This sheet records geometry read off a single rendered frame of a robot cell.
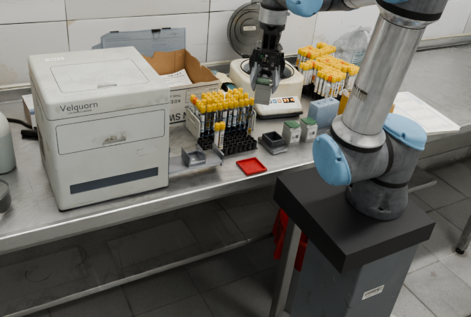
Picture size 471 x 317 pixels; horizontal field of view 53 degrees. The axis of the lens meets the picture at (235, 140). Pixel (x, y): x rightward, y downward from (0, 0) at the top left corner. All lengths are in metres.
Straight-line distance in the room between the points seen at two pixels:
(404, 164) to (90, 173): 0.73
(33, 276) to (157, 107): 1.00
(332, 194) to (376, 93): 0.37
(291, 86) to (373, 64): 0.79
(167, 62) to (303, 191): 0.80
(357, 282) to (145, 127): 0.64
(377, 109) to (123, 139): 0.59
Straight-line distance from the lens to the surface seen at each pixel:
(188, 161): 1.28
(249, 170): 1.36
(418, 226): 1.23
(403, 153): 1.10
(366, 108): 0.95
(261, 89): 1.37
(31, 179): 1.35
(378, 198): 1.17
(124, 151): 1.16
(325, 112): 1.60
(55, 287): 1.88
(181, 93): 1.49
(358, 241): 1.12
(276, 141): 1.45
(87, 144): 1.13
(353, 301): 1.30
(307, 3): 1.15
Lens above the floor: 1.65
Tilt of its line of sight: 31 degrees down
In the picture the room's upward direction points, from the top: 6 degrees clockwise
